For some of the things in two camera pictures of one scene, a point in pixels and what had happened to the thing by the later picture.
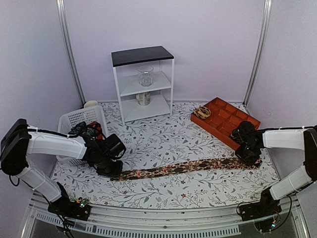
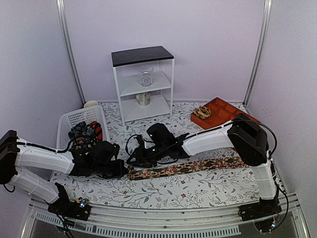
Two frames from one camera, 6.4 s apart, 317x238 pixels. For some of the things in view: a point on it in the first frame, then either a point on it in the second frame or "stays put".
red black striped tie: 98,130 stays put
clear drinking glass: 145,72 stays put
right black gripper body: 247,154 -> 149,158
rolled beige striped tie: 202,112 stays put
